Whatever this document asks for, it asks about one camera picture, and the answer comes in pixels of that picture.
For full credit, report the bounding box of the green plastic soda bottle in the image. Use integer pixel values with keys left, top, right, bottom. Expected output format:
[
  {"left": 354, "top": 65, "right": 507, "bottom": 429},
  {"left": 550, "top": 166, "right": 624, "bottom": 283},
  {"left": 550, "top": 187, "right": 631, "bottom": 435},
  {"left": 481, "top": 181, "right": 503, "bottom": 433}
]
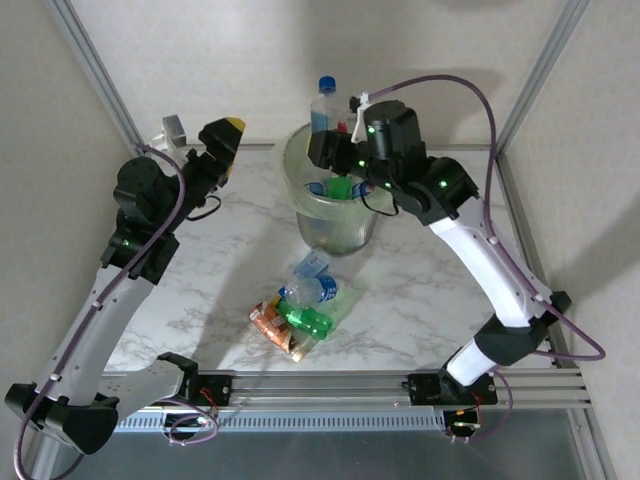
[
  {"left": 325, "top": 176, "right": 353, "bottom": 200},
  {"left": 272, "top": 297, "right": 335, "bottom": 341}
]

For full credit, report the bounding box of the clear bottle blue white label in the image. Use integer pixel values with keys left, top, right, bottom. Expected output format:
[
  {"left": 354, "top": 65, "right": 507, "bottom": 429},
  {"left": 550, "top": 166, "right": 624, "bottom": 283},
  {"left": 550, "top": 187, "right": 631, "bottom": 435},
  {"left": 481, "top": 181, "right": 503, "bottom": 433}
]
[{"left": 308, "top": 74, "right": 352, "bottom": 137}]

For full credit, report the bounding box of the clear bottle barcode label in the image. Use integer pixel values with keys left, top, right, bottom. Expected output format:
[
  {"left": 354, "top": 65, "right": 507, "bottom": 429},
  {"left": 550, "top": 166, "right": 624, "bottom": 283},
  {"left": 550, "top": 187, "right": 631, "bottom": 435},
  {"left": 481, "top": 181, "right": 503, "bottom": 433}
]
[{"left": 292, "top": 248, "right": 332, "bottom": 280}]

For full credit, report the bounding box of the crushed clear bottle blue label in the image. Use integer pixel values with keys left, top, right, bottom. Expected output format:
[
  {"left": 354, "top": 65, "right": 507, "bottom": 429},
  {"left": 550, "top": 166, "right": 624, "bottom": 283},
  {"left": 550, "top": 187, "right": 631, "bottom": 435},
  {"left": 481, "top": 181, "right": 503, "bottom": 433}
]
[{"left": 277, "top": 274, "right": 341, "bottom": 307}]

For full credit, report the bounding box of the orange label tea bottle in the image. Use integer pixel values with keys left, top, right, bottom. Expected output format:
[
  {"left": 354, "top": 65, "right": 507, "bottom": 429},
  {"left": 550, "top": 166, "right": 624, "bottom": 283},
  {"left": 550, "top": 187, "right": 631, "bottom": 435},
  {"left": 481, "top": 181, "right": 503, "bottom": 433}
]
[{"left": 248, "top": 302, "right": 314, "bottom": 362}]

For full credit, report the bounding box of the grey translucent bin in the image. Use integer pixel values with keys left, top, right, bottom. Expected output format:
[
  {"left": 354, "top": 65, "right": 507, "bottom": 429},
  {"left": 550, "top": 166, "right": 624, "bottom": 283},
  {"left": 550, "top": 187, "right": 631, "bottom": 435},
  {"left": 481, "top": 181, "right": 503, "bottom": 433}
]
[{"left": 283, "top": 119, "right": 401, "bottom": 257}]

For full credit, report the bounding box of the aluminium table edge rail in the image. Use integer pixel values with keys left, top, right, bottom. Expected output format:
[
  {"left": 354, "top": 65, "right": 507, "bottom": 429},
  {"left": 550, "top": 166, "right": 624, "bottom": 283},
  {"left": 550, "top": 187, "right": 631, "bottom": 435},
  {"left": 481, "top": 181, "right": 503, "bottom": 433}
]
[
  {"left": 137, "top": 143, "right": 497, "bottom": 152},
  {"left": 492, "top": 149, "right": 564, "bottom": 316}
]

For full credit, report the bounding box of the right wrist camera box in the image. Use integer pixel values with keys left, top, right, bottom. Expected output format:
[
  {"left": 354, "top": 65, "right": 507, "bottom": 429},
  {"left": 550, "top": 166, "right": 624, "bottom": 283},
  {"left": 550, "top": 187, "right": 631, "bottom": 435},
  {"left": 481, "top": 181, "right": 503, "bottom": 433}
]
[{"left": 348, "top": 90, "right": 375, "bottom": 146}]

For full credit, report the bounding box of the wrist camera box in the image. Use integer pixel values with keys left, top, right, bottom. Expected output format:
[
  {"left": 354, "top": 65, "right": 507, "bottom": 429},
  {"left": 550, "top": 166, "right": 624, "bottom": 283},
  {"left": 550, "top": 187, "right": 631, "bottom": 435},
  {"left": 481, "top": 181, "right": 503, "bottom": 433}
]
[
  {"left": 149, "top": 114, "right": 187, "bottom": 151},
  {"left": 348, "top": 90, "right": 375, "bottom": 146}
]

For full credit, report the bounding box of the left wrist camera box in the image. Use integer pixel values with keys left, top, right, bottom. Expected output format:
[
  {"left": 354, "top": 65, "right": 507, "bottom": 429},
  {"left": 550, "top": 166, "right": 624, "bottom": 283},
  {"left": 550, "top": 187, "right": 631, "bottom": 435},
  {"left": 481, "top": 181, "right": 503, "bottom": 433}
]
[{"left": 149, "top": 114, "right": 187, "bottom": 151}]

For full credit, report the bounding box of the left gripper thin black cable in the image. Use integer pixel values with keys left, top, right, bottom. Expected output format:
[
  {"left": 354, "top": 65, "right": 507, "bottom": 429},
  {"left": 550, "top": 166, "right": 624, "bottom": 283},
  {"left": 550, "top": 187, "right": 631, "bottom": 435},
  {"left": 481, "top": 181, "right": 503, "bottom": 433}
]
[{"left": 187, "top": 194, "right": 222, "bottom": 221}]

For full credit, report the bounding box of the gripper thin black cable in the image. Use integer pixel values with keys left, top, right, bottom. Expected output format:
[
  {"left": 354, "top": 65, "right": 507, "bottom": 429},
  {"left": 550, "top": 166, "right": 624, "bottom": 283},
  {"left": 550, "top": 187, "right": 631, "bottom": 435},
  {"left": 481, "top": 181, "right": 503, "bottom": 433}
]
[
  {"left": 187, "top": 194, "right": 222, "bottom": 221},
  {"left": 359, "top": 192, "right": 401, "bottom": 217}
]

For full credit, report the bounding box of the right gripper thin black cable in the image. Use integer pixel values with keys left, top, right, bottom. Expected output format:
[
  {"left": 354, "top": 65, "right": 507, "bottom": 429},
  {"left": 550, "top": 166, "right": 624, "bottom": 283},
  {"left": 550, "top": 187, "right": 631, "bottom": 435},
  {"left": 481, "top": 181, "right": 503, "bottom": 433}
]
[{"left": 359, "top": 192, "right": 401, "bottom": 217}]

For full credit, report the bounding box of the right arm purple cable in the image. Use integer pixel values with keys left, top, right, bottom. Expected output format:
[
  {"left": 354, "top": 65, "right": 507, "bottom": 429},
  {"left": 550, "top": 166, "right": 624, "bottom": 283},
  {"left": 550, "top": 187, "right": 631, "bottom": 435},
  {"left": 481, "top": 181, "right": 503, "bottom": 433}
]
[{"left": 369, "top": 74, "right": 607, "bottom": 444}]

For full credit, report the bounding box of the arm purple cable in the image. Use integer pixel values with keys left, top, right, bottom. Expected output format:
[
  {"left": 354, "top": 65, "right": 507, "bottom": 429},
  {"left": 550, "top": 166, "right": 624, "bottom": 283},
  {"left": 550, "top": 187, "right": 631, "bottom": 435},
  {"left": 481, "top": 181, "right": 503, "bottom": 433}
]
[
  {"left": 12, "top": 143, "right": 221, "bottom": 480},
  {"left": 369, "top": 74, "right": 607, "bottom": 444}
]

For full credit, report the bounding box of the aluminium frame post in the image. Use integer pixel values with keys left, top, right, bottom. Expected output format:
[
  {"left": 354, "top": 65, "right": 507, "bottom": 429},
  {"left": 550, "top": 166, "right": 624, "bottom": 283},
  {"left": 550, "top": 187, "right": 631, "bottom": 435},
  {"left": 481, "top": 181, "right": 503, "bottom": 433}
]
[
  {"left": 492, "top": 0, "right": 591, "bottom": 156},
  {"left": 47, "top": 0, "right": 154, "bottom": 159}
]

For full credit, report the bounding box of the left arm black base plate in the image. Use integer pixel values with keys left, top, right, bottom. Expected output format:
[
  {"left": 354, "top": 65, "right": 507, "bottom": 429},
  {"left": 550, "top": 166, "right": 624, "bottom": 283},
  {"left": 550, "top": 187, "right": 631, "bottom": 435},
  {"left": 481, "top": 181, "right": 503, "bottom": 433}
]
[{"left": 139, "top": 373, "right": 235, "bottom": 407}]

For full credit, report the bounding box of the wide aluminium mounting rail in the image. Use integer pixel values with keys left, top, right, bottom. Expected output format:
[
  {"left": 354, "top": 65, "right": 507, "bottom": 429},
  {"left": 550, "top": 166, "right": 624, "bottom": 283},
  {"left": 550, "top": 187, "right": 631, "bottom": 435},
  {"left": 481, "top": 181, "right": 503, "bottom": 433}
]
[{"left": 117, "top": 368, "right": 596, "bottom": 412}]

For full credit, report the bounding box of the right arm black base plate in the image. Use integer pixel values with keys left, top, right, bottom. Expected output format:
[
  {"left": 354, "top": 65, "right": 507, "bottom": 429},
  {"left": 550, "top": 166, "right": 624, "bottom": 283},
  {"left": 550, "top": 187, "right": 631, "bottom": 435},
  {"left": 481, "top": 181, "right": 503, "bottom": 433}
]
[{"left": 405, "top": 372, "right": 501, "bottom": 407}]

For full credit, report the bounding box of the grey slotted cable duct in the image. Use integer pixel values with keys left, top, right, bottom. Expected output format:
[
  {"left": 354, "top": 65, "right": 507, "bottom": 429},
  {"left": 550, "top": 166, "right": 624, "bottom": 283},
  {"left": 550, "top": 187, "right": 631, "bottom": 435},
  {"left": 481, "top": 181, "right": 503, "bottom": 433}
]
[{"left": 114, "top": 411, "right": 449, "bottom": 432}]

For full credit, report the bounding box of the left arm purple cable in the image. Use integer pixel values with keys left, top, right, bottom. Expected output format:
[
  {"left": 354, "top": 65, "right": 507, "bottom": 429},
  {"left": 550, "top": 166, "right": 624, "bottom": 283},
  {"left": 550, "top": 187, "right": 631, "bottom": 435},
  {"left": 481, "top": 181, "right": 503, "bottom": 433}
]
[{"left": 12, "top": 143, "right": 221, "bottom": 480}]

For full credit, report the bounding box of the aluminium frame leg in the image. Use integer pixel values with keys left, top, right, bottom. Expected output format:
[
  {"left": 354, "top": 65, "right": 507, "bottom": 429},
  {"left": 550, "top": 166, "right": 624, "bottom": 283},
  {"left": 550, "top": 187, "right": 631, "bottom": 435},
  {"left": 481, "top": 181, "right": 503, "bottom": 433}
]
[
  {"left": 22, "top": 449, "right": 64, "bottom": 480},
  {"left": 567, "top": 407, "right": 619, "bottom": 480}
]

